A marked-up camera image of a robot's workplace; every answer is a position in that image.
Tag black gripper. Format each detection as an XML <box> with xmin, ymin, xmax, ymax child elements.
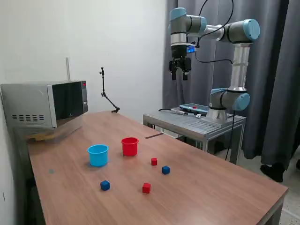
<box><xmin>168</xmin><ymin>46</ymin><xmax>192</xmax><ymax>81</ymax></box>

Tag blue teach pendant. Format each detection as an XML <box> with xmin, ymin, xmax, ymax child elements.
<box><xmin>179</xmin><ymin>103</ymin><xmax>210</xmax><ymax>113</ymax></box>

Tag grey metal robot stand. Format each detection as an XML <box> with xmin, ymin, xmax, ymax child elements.
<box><xmin>142</xmin><ymin>106</ymin><xmax>247</xmax><ymax>165</ymax></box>

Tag grey curtain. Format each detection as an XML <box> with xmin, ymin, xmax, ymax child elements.
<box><xmin>163</xmin><ymin>0</ymin><xmax>300</xmax><ymax>172</ymax></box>

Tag red plastic cup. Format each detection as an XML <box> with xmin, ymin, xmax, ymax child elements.
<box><xmin>120</xmin><ymin>137</ymin><xmax>139</xmax><ymax>157</ymax></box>

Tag blue plastic cup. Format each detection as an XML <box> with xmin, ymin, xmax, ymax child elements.
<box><xmin>87</xmin><ymin>144</ymin><xmax>109</xmax><ymax>167</ymax></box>

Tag black shoe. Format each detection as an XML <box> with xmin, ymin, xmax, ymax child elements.
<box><xmin>260</xmin><ymin>162</ymin><xmax>285</xmax><ymax>183</ymax></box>

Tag silver microwave oven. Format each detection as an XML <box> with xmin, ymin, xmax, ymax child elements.
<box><xmin>0</xmin><ymin>80</ymin><xmax>89</xmax><ymax>129</ymax></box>

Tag wooden block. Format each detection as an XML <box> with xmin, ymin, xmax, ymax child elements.
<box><xmin>25</xmin><ymin>132</ymin><xmax>56</xmax><ymax>143</ymax></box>

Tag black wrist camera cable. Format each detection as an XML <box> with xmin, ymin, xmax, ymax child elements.
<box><xmin>193</xmin><ymin>0</ymin><xmax>235</xmax><ymax>64</ymax></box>

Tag thin black tool with cord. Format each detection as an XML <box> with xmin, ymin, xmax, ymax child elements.
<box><xmin>158</xmin><ymin>108</ymin><xmax>200</xmax><ymax>117</ymax></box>

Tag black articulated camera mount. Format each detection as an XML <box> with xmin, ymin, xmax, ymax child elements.
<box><xmin>99</xmin><ymin>67</ymin><xmax>120</xmax><ymax>113</ymax></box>

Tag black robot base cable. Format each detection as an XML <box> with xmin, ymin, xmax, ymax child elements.
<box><xmin>225</xmin><ymin>110</ymin><xmax>236</xmax><ymax>161</ymax></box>

